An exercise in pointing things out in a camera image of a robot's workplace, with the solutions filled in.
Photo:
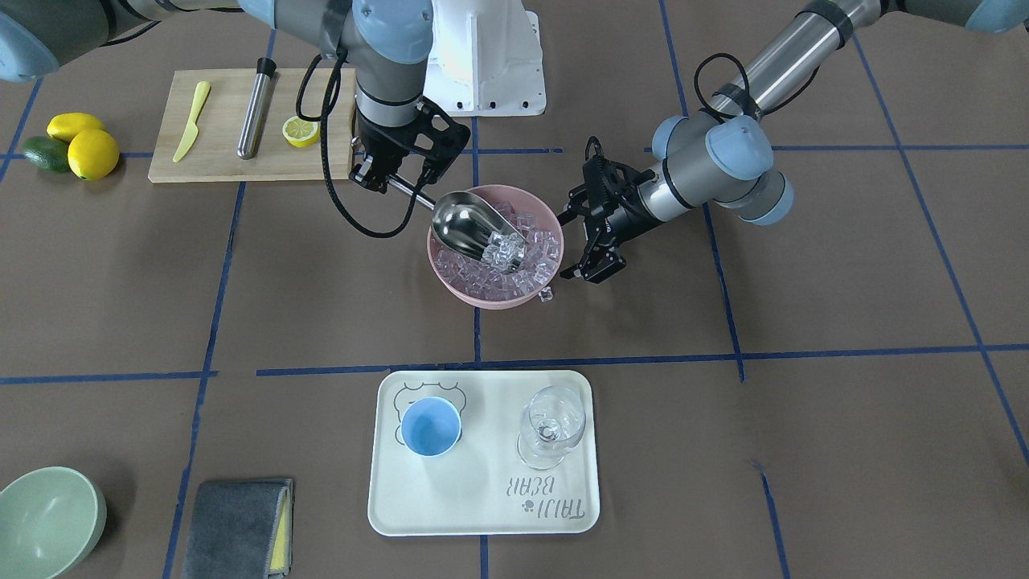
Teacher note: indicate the blue plastic cup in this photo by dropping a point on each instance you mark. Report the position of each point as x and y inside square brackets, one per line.
[431, 427]

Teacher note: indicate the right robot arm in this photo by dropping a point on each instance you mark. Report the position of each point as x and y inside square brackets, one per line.
[385, 43]

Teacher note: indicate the yellow plastic knife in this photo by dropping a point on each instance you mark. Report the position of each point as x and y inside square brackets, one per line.
[191, 128]

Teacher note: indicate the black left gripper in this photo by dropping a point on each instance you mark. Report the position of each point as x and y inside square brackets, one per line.
[628, 213]

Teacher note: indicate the lemon half slice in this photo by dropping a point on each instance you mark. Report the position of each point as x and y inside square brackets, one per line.
[300, 133]

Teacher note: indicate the grey folded cloth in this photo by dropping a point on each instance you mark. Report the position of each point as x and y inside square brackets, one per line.
[241, 529]

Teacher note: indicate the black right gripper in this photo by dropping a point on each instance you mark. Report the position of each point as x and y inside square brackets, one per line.
[387, 142]

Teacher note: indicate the green lime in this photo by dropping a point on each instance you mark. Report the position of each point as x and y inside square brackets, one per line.
[47, 153]

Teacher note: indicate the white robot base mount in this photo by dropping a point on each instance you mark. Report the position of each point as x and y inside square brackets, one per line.
[487, 60]

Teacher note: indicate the cream bear tray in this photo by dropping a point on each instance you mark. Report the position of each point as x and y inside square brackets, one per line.
[481, 486]

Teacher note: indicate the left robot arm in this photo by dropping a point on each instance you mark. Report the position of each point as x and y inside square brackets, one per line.
[720, 154]

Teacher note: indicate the metal ice scoop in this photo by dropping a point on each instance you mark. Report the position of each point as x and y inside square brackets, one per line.
[468, 225]

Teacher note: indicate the clear wine glass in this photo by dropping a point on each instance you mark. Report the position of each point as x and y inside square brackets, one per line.
[552, 424]

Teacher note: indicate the yellow lemon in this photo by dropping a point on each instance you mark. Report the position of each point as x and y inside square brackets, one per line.
[65, 127]
[93, 154]

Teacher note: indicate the steel cylinder muddler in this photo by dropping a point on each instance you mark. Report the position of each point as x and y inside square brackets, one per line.
[258, 108]

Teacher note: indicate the green bowl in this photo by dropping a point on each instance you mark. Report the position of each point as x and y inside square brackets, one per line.
[51, 519]

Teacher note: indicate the pink bowl of ice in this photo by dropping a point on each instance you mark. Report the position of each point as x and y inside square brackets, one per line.
[513, 273]

